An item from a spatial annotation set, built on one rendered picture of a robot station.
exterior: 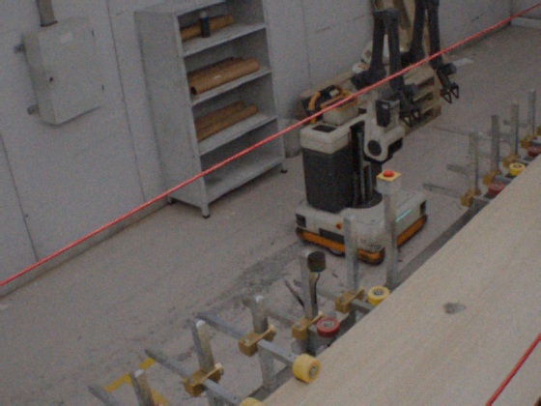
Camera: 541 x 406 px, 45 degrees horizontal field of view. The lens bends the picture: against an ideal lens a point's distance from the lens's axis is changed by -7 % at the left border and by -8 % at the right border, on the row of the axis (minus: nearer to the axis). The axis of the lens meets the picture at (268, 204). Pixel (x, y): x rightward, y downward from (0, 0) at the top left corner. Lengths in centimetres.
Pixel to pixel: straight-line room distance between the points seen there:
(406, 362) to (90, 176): 320
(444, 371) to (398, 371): 15
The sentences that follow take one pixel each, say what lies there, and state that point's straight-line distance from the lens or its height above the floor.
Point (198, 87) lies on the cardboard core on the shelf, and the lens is 490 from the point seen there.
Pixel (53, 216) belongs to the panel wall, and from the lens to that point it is 486.
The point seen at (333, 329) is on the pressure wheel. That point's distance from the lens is 241.
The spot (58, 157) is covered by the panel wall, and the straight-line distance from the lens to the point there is 477.
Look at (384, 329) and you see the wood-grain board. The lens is 241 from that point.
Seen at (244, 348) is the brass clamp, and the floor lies 95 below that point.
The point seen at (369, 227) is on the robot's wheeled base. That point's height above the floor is 28.
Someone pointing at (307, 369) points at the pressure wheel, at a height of 97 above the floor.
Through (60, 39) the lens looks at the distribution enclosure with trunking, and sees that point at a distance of 439.
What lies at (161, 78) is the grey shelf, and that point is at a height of 105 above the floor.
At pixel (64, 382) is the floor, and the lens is 390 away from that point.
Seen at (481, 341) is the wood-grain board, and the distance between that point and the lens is 235.
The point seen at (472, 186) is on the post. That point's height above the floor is 86.
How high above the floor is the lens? 240
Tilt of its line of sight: 27 degrees down
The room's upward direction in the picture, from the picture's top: 7 degrees counter-clockwise
